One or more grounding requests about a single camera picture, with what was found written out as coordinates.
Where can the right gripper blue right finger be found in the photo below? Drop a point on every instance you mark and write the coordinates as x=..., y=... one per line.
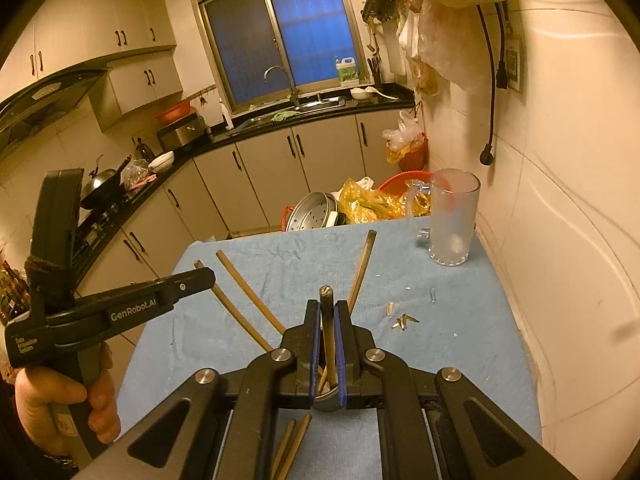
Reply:
x=347, y=356

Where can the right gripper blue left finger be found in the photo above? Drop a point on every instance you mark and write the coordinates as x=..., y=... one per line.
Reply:
x=308, y=352

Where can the wooden chopstick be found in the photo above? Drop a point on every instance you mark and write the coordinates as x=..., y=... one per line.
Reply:
x=329, y=346
x=238, y=308
x=323, y=382
x=361, y=269
x=294, y=446
x=281, y=449
x=249, y=292

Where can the dark cylindrical utensil holder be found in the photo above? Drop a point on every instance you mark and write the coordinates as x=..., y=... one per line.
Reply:
x=329, y=398

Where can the kitchen faucet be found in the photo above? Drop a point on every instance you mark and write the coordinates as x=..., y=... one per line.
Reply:
x=286, y=81

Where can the blue kitchen window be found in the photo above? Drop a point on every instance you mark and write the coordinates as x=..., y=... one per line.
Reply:
x=304, y=36

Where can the left human hand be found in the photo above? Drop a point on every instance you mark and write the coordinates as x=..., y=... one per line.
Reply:
x=38, y=387

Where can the small metal scraps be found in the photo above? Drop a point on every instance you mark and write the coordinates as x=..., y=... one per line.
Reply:
x=402, y=320

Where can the light blue table cloth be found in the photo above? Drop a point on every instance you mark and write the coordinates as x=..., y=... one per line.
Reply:
x=464, y=318

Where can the metal steamer pot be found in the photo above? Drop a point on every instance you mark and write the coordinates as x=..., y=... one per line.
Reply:
x=316, y=210

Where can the yellow plastic bag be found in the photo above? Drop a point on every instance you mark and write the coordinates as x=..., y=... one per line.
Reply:
x=360, y=205

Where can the black wok on stove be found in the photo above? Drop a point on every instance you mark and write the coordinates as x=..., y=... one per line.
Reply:
x=103, y=186

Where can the red plastic basin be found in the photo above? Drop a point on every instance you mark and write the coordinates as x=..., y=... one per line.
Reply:
x=398, y=184

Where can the frosted glass beer mug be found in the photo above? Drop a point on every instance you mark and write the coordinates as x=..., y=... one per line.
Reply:
x=448, y=231

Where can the white bowl on counter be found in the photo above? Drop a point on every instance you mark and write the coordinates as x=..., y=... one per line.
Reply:
x=162, y=163

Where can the orange bag by cabinet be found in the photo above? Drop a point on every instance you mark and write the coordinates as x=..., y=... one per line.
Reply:
x=406, y=144

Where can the black range hood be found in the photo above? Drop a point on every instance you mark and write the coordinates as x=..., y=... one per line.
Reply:
x=37, y=106

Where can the steel box on counter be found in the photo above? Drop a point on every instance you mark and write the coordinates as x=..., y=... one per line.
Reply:
x=181, y=133

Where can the green detergent bottle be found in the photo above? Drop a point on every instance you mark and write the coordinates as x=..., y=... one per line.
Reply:
x=347, y=72

